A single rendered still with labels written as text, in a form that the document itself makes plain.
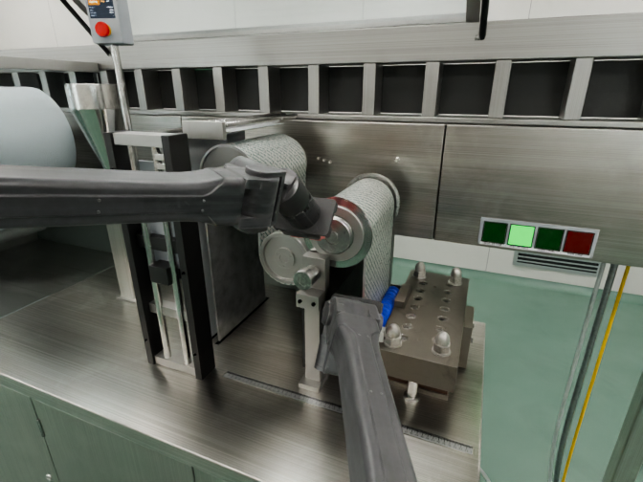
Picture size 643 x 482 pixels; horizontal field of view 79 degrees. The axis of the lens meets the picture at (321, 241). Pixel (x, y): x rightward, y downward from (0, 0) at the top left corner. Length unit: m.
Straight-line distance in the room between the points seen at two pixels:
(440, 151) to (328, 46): 0.39
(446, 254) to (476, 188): 2.60
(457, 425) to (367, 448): 0.51
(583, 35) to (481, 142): 0.27
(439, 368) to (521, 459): 1.37
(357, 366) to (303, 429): 0.38
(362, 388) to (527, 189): 0.72
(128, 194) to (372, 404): 0.32
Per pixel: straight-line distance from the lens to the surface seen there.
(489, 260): 3.61
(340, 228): 0.74
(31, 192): 0.42
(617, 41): 1.04
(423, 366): 0.82
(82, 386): 1.06
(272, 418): 0.86
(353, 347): 0.50
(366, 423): 0.41
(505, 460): 2.12
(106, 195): 0.43
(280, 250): 0.84
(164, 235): 0.88
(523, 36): 1.02
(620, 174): 1.06
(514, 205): 1.04
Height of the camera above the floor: 1.51
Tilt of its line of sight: 21 degrees down
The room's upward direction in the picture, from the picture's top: straight up
